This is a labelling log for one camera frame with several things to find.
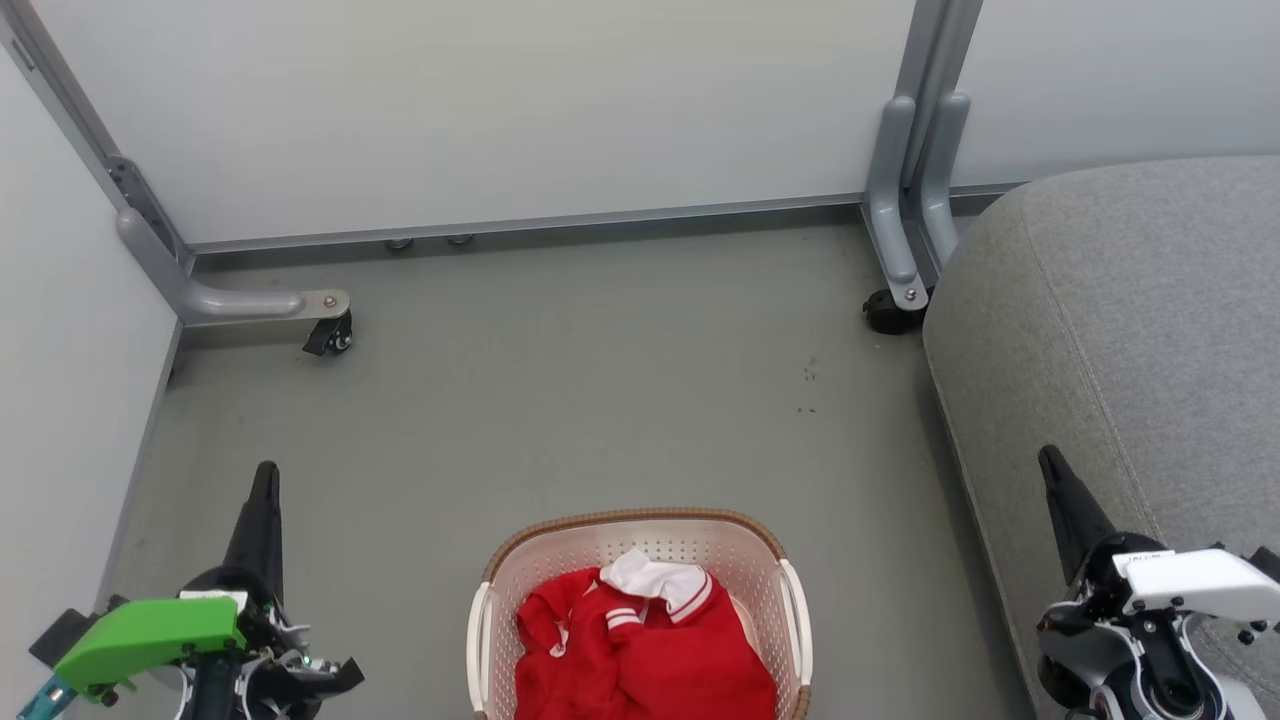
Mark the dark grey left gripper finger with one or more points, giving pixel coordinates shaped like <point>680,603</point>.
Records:
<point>262,530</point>

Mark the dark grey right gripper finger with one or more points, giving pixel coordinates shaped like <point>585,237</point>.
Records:
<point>1075,515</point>

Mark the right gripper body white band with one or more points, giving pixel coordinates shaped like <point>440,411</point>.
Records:
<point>1200,580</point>

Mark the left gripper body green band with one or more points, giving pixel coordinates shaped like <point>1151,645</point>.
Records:
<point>150,630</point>

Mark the red shirt with white collar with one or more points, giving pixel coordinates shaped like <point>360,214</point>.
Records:
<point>680,670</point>

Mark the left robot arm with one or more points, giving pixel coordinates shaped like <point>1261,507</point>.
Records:
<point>215,697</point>

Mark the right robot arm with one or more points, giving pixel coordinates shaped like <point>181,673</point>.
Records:
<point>1090,660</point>

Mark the grey fabric sofa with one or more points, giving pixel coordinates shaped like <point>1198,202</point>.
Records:
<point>1130,330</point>

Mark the black caster wheel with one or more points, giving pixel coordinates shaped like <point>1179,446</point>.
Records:
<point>330,335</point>
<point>888,312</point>

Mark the grey curved partition leg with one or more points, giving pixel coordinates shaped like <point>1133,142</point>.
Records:
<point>890,200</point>
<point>940,190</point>
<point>240,302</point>

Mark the white perforated laundry basket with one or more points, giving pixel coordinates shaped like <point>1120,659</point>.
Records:
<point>640,545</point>

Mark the grey partition bottom rail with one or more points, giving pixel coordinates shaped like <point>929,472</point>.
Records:
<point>600,222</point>

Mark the grey partition post with bracket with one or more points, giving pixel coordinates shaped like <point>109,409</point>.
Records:
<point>70,95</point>

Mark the grey metal partition post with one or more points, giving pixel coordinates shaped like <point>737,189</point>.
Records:
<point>930,60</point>

